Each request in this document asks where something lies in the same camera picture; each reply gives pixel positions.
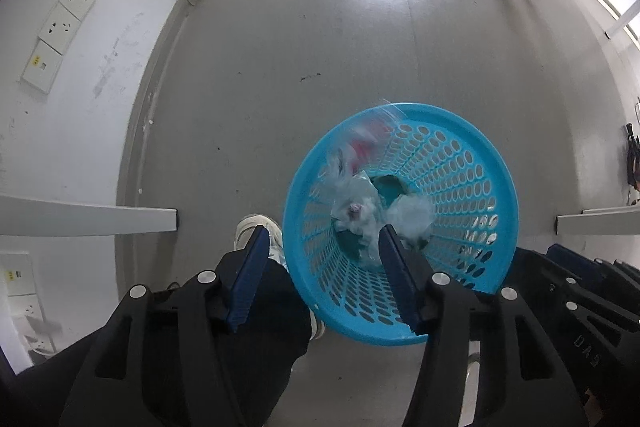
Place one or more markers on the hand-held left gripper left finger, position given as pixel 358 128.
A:
pixel 247 279

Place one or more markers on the white shoe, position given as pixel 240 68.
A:
pixel 262 229

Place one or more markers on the blue plastic basket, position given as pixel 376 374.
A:
pixel 450 187

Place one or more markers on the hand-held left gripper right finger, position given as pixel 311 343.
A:
pixel 400 279

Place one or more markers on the white table foot bar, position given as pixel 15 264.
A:
pixel 90 216
pixel 600 222

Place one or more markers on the crumpled white tissue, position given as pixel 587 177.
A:
pixel 411 217

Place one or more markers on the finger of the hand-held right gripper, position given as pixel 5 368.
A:
pixel 575 257
pixel 560 289

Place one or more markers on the white plastic bag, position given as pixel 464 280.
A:
pixel 360 197

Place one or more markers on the white wall panel yellow label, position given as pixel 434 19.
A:
pixel 14 274
pixel 42 67

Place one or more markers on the white table leg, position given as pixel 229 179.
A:
pixel 622 19

